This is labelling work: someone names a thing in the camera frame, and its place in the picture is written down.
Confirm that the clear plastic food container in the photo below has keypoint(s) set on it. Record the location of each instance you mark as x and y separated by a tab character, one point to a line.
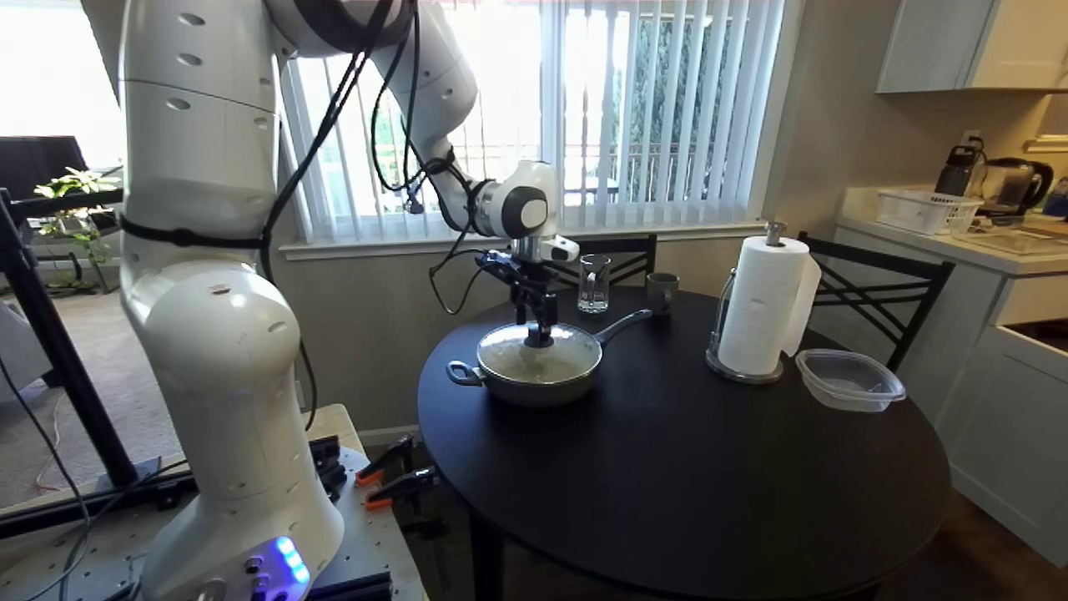
851	383

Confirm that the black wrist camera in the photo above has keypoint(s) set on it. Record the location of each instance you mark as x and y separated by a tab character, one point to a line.
499	260

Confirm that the black cross-back chair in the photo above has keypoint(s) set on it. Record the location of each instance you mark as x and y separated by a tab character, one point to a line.
628	240
880	258

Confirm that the metal paper towel holder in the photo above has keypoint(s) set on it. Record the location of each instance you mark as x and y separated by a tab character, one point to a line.
776	230

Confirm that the dark cup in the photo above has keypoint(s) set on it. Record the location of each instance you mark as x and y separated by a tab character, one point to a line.
662	295

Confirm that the clear glass jar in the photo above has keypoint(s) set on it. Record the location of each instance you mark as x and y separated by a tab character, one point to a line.
591	287

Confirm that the white kitchen counter cabinet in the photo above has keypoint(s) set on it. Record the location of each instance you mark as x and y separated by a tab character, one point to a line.
1003	368

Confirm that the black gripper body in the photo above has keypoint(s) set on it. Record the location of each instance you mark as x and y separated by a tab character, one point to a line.
533	282

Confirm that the black electric kettle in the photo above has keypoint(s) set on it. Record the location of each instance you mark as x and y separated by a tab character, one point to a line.
1014	188

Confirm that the glass lid with black knob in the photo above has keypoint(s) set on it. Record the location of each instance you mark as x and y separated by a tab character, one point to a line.
534	363

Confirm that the white robot mounting table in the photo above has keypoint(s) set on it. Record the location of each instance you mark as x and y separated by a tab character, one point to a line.
370	521

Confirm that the black metal stand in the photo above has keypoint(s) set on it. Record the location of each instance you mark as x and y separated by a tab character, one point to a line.
56	368

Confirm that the black coffee appliance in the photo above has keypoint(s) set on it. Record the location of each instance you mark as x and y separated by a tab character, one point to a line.
959	169

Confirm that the white wall cabinet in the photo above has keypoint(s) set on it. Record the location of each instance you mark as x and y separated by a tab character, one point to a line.
968	44

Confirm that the green plant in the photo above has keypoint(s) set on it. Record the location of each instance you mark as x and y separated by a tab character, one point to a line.
78	228

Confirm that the white paper towel roll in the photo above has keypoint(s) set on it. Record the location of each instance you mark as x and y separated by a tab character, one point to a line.
766	305

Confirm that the white vertical blinds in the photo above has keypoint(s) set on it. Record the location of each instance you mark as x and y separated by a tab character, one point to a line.
688	112

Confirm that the black orange clamp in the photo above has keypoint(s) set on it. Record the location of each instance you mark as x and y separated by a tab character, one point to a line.
401	485
390	454

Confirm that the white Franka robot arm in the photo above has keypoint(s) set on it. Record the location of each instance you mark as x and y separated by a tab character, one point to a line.
222	368

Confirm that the grey frying pan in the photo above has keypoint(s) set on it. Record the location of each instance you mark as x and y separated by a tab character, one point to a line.
522	390

